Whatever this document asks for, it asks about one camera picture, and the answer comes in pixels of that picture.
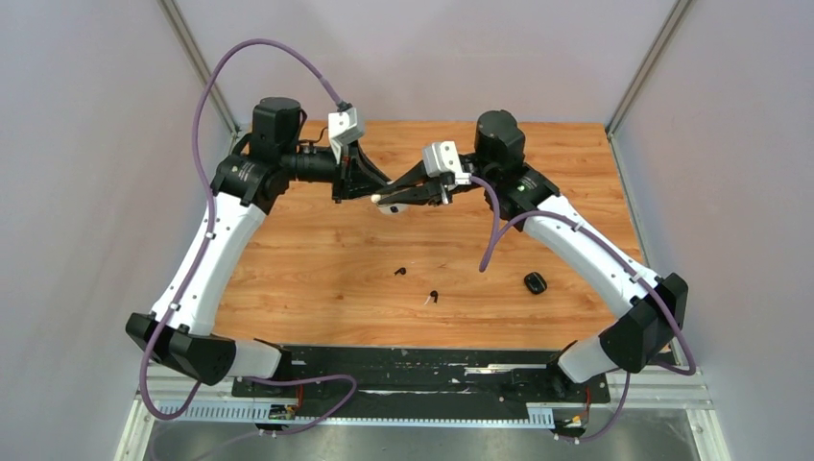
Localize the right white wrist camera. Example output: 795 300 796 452
421 140 472 189

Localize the right aluminium frame post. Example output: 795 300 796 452
605 0 695 138

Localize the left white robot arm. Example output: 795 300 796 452
126 97 389 397

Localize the slotted cable duct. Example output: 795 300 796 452
176 400 555 429

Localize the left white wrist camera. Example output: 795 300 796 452
327 107 366 163

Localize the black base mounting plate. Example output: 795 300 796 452
229 343 613 422

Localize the aluminium frame post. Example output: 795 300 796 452
156 0 240 137
605 0 695 138

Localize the left aluminium frame post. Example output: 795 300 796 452
156 0 240 137

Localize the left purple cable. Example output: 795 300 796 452
138 38 359 440

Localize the white earbud charging case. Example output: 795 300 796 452
370 194 409 215

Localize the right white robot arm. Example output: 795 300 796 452
372 109 696 401

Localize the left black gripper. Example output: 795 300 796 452
281 138 391 204

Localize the black earbud charging case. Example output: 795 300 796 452
523 272 548 295

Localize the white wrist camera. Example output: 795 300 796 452
421 140 472 189
327 107 366 163

